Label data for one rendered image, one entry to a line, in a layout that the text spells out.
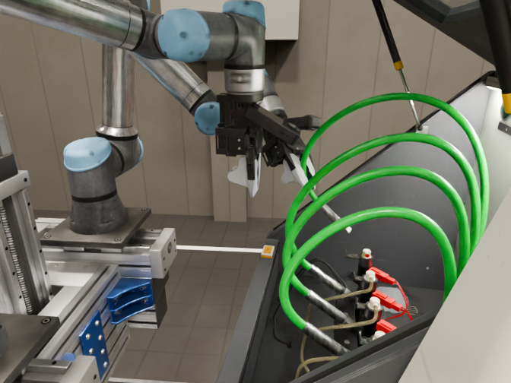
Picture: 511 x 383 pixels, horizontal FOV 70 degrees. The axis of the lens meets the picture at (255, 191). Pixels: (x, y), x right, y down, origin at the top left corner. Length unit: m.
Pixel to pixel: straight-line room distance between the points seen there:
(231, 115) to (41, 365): 0.55
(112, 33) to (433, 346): 0.62
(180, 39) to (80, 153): 0.52
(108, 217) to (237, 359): 0.53
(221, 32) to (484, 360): 0.54
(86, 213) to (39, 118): 2.84
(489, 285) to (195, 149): 3.09
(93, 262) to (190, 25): 0.74
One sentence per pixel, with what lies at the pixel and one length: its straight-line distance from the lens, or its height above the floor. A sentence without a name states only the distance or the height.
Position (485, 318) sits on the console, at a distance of 0.37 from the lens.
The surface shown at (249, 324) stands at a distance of 0.84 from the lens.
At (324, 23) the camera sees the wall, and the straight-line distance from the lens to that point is 3.14.
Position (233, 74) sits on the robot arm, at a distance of 0.69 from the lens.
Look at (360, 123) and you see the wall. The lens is 3.24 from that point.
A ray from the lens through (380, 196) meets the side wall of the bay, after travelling 1.08.
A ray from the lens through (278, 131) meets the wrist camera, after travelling 0.70.
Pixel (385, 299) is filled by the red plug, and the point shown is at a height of 1.08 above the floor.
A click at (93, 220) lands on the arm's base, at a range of 1.06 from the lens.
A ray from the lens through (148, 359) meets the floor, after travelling 2.15.
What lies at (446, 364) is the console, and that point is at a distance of 0.41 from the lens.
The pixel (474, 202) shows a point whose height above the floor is 1.27.
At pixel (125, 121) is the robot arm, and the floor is 1.31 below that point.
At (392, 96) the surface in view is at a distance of 0.77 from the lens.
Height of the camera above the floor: 1.51
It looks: 22 degrees down
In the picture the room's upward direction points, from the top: straight up
